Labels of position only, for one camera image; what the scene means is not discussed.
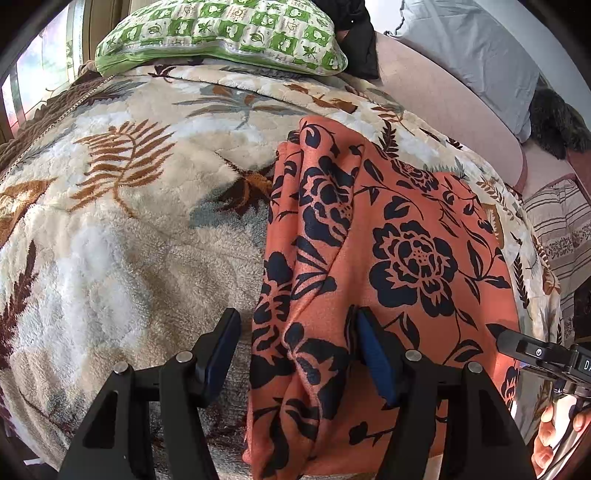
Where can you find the green patterned pillow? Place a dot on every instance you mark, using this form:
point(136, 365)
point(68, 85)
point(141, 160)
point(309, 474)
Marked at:
point(221, 32)

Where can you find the person's right hand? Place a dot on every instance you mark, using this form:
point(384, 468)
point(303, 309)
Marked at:
point(547, 429)

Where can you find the striped beige blanket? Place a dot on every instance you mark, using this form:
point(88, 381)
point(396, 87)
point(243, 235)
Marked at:
point(561, 221)

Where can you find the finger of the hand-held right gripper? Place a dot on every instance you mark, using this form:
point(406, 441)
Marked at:
point(531, 353)

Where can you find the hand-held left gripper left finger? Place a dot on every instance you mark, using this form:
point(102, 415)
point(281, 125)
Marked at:
point(222, 355)

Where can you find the wooden framed window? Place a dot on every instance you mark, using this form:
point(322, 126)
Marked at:
point(41, 69)

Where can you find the orange floral cloth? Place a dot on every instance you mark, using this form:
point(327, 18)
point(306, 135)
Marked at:
point(415, 221)

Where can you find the brown quilted cloth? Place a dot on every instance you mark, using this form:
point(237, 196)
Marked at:
point(32, 129)

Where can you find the dark furry cloth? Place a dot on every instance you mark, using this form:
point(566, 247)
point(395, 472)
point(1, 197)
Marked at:
point(558, 122)

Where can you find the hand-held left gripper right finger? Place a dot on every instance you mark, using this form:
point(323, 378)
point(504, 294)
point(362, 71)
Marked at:
point(375, 362)

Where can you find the cream leaf-print fleece blanket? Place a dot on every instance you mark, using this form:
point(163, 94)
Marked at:
point(115, 230)

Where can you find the pink bedsheet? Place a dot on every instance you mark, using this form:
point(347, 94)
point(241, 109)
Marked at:
point(443, 106)

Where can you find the grey pillow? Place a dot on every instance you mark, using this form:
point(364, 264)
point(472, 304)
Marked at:
point(475, 55)

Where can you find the black cloth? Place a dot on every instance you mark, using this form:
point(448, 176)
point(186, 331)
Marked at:
point(364, 46)

